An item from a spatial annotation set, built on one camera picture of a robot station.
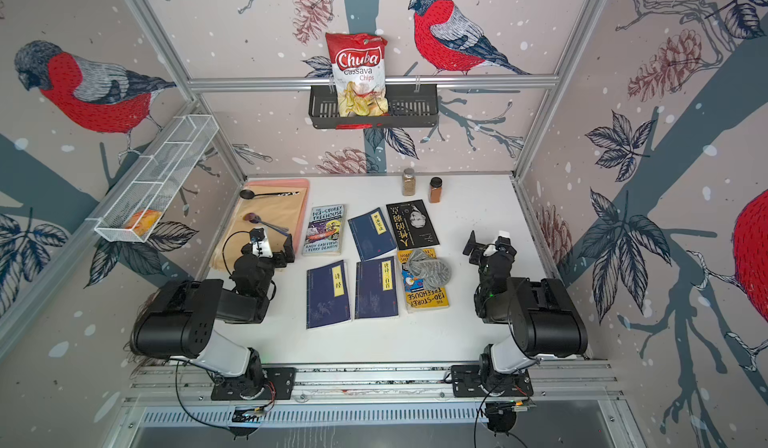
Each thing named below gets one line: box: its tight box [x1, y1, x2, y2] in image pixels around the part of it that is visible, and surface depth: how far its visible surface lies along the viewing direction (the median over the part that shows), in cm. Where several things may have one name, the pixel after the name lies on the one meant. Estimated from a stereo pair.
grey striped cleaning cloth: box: [406, 248, 452, 289], surface depth 90 cm
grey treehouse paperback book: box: [302, 204, 345, 256], surface depth 103 cm
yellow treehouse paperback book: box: [398, 248, 449, 313], surface depth 88 cm
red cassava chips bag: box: [325, 32, 389, 117], surface depth 85 cm
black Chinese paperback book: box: [386, 199, 440, 250], surface depth 106 cm
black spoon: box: [239, 189, 300, 200], surface depth 116 cm
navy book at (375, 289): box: [354, 256, 399, 319], surface depth 90 cm
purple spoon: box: [243, 212, 289, 236], surface depth 109 cm
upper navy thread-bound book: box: [348, 207, 397, 261], surface depth 103 cm
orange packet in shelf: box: [125, 210, 163, 237], surface depth 68 cm
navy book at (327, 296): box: [306, 260, 352, 330], surface depth 89 cm
